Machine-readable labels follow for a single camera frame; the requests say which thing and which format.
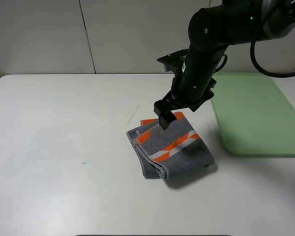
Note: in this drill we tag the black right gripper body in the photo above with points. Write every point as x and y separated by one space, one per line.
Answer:
190 98

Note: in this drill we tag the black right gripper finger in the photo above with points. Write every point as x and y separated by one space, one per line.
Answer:
165 119

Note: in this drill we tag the grey towel with orange pattern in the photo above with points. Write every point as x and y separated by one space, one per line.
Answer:
169 153

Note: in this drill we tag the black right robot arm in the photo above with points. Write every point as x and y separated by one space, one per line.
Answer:
211 31

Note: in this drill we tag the light green plastic tray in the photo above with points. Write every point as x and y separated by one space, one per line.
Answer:
253 115

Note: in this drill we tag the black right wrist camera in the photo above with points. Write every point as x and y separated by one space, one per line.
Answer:
173 61

